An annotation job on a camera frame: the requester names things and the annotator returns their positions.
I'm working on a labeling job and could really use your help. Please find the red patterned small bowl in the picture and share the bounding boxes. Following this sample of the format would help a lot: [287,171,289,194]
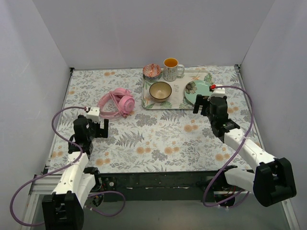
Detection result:
[142,63,162,80]

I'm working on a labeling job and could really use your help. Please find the mint green plate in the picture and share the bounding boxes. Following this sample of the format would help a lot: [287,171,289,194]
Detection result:
[184,80,212,105]

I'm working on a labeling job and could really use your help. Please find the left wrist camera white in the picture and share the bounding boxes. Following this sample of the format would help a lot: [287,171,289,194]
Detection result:
[85,106,100,123]

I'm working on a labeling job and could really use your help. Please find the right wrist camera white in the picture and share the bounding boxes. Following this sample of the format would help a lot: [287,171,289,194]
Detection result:
[209,84,225,98]

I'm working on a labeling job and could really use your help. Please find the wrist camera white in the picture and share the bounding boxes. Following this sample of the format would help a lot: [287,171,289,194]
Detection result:
[209,84,225,98]
[85,106,100,123]

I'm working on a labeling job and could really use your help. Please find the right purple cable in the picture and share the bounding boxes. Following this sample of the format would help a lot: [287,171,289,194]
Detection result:
[202,85,254,208]

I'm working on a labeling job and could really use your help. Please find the pink headphones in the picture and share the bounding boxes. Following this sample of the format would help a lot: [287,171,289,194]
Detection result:
[98,88,135,118]

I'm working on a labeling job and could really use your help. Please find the floral table mat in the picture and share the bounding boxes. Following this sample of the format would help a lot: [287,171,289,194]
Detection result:
[49,69,249,173]

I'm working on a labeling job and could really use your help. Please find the purple cable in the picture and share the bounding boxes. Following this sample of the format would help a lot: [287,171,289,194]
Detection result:
[202,85,254,208]
[9,106,127,226]

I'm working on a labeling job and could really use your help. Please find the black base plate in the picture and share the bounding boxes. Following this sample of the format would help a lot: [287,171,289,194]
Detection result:
[97,170,218,201]

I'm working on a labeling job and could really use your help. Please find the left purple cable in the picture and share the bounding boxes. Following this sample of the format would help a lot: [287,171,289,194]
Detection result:
[9,106,127,226]

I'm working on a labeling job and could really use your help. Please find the floral serving tray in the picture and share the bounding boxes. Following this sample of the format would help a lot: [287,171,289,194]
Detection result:
[142,69,213,110]

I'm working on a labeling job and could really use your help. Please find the floral mug orange inside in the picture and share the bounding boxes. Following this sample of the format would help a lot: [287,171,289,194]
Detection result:
[163,57,185,81]

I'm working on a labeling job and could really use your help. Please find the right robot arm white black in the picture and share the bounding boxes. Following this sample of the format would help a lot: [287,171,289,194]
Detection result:
[193,94,297,207]

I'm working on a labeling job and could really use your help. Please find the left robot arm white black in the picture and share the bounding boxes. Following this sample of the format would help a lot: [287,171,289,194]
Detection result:
[42,115,109,230]

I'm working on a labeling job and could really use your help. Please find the beige brown bowl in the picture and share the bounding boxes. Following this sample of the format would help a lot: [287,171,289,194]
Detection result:
[149,81,172,103]

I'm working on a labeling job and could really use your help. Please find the aluminium frame rail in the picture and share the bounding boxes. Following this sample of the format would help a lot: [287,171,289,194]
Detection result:
[29,174,61,195]

